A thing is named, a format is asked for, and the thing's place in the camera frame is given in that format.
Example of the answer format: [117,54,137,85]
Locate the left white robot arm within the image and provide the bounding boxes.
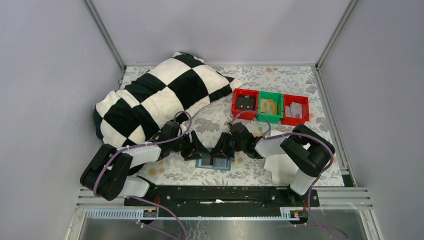
[80,121,209,206]

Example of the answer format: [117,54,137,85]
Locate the right red plastic bin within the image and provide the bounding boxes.
[280,94,310,126]

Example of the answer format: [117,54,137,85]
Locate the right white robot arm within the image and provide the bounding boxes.
[208,122,335,206]

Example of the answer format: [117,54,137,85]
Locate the white folded towel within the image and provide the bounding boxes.
[255,130,316,189]

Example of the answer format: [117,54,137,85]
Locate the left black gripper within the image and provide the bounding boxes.
[169,130,209,161]

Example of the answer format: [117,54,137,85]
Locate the black white checkered pillow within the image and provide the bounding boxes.
[93,52,243,148]

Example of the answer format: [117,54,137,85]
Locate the black cards in bin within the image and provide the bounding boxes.
[234,95,256,111]

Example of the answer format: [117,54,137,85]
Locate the gold cards in bin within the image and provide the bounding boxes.
[259,98,278,115]

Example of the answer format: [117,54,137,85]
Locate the red plastic bin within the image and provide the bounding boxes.
[231,88,259,117]
[280,94,310,126]

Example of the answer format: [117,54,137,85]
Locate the blue card holder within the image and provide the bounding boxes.
[195,157,235,171]

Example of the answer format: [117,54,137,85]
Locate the grey slotted cable duct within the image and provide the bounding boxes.
[86,207,309,222]

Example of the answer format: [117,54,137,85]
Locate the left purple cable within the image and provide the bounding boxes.
[92,110,193,198]

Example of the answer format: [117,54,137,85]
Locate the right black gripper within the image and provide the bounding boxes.
[209,131,246,160]

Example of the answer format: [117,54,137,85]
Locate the white cards in bin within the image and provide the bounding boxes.
[285,102,303,119]

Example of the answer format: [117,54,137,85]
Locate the left red plastic bin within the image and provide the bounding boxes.
[231,88,259,117]

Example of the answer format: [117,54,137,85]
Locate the green plastic bin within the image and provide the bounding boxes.
[257,91,284,124]

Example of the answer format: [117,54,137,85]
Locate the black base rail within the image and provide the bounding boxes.
[143,185,320,218]

